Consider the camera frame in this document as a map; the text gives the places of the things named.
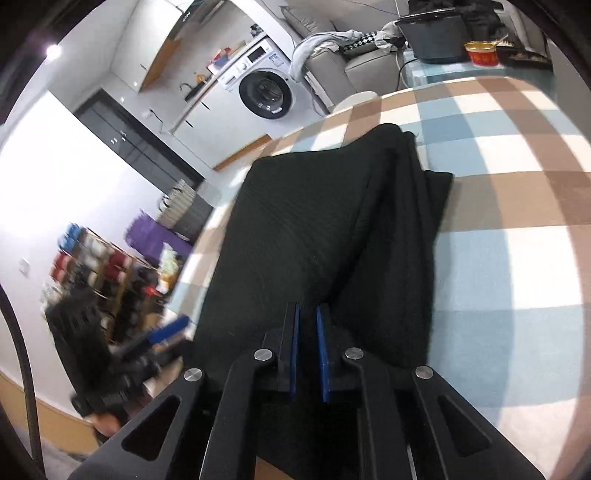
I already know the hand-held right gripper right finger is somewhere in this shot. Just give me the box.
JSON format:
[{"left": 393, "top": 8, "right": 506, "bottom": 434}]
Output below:
[{"left": 315, "top": 304, "right": 546, "bottom": 480}]

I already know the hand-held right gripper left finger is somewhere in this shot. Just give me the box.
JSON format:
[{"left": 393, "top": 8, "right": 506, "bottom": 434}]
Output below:
[{"left": 69, "top": 303, "right": 302, "bottom": 480}]

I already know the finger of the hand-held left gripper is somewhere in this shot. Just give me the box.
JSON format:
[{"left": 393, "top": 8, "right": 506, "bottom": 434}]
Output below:
[{"left": 147, "top": 315, "right": 193, "bottom": 346}]

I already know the black knit sweater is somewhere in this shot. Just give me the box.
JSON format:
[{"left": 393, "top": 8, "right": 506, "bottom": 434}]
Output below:
[{"left": 182, "top": 124, "right": 454, "bottom": 480}]

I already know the person's left hand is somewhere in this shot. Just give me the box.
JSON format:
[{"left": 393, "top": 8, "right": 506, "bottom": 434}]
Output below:
[{"left": 91, "top": 412, "right": 132, "bottom": 437}]

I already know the crumpled plastic rubbish bag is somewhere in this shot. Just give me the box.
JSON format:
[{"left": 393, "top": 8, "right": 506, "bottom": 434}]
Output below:
[{"left": 157, "top": 244, "right": 183, "bottom": 291}]

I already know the purple bag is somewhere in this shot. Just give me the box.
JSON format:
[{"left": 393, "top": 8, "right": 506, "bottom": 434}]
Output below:
[{"left": 124, "top": 215, "right": 192, "bottom": 268}]

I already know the wooden shoe rack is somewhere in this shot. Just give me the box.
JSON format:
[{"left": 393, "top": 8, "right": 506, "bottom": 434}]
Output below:
[{"left": 46, "top": 224, "right": 167, "bottom": 342}]

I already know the woven laundry basket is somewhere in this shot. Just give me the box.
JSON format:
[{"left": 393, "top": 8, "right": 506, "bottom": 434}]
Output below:
[{"left": 157, "top": 180, "right": 215, "bottom": 241}]

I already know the black door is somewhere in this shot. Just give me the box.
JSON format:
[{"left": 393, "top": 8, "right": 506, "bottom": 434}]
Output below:
[{"left": 74, "top": 90, "right": 206, "bottom": 185}]

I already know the white kitchen counter cabinet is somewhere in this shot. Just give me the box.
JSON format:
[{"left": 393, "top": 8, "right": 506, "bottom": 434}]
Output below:
[{"left": 168, "top": 69, "right": 278, "bottom": 171}]

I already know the white washing machine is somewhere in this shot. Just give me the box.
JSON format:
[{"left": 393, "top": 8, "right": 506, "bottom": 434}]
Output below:
[{"left": 217, "top": 34, "right": 315, "bottom": 123}]

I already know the white round stool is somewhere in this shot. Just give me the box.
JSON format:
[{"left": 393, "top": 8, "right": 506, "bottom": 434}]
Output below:
[{"left": 332, "top": 91, "right": 382, "bottom": 114}]

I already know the grey sofa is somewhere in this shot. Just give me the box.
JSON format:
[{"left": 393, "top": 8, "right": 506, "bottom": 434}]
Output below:
[{"left": 281, "top": 0, "right": 416, "bottom": 116}]

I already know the white upper kitchen cabinet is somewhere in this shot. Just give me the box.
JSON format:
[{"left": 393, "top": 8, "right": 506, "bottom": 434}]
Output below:
[{"left": 124, "top": 0, "right": 185, "bottom": 90}]

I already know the steel range hood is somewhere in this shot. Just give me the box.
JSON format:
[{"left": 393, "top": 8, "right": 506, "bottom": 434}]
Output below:
[{"left": 170, "top": 0, "right": 218, "bottom": 43}]

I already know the light grey hoodie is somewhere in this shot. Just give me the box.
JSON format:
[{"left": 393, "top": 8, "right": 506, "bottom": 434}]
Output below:
[{"left": 290, "top": 30, "right": 365, "bottom": 81}]

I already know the houndstooth cushion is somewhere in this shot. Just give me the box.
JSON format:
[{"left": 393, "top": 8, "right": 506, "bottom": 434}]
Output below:
[{"left": 342, "top": 30, "right": 382, "bottom": 58}]

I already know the pale grey garment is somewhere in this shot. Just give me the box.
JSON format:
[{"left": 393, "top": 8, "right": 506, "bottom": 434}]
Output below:
[{"left": 374, "top": 21, "right": 407, "bottom": 49}]

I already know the grey upright cushion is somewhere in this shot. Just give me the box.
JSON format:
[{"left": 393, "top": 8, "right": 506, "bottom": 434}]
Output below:
[{"left": 281, "top": 6, "right": 319, "bottom": 38}]

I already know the black rice cooker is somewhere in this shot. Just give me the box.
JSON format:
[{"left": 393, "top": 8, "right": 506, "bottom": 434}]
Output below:
[{"left": 398, "top": 9, "right": 467, "bottom": 64}]

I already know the red bowl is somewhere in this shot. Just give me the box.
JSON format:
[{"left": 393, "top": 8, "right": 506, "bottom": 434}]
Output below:
[{"left": 464, "top": 41, "right": 499, "bottom": 68}]

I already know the black food tray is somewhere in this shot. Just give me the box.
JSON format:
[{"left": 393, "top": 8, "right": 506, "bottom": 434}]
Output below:
[{"left": 496, "top": 39, "right": 554, "bottom": 71}]

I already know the black cable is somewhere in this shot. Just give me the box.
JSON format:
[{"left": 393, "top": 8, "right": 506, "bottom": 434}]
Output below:
[{"left": 0, "top": 286, "right": 47, "bottom": 478}]

